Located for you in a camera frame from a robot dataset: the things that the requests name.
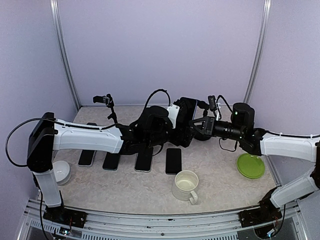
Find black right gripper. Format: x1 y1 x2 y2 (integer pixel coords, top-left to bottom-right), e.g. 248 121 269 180
189 115 245 141

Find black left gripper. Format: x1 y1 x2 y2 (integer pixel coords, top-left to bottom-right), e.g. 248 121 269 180
146 124 198 149

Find black gooseneck phone stand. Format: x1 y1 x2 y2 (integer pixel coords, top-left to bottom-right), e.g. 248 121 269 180
194 100 211 142

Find phone with purple edge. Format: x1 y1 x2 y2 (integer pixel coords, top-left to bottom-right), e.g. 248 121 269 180
165 148 182 175

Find black round-base phone stand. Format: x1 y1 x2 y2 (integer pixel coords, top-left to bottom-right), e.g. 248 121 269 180
92 93 118 124

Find blue-edged phone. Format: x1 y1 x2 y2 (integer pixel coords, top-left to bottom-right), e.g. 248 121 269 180
180 97 198 122

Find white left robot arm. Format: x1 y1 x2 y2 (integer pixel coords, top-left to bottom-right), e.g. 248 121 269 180
27 97 198 223

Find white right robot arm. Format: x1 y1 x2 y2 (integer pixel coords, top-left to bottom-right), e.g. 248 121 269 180
189 102 320 222

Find small dark folding stand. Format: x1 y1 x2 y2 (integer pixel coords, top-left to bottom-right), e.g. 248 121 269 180
86 122 97 126

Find green plate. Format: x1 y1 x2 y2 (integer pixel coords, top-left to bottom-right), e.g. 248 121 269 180
236 153 266 179

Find white ribbed mug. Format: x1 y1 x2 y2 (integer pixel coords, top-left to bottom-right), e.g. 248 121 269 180
171 170 199 205

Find white ceramic bowl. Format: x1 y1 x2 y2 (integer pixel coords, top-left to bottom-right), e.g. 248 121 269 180
53 160 71 186

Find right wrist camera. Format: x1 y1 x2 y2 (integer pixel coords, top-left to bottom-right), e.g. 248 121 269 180
207 95 217 112

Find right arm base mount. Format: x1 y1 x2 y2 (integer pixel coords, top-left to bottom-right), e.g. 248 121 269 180
238 207 283 228

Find right aluminium frame post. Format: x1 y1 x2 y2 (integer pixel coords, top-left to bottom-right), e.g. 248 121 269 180
243 0 272 104

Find aluminium frame post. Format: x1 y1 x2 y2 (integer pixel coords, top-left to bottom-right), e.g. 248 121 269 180
50 0 82 111
243 0 272 104

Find front aluminium rail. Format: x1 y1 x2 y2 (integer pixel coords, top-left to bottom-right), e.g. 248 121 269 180
13 199 311 240

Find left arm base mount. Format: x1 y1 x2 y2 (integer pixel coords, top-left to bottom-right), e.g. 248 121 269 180
43 208 87 229

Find left aluminium frame post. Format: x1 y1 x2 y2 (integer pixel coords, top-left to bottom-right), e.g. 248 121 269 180
50 0 82 111

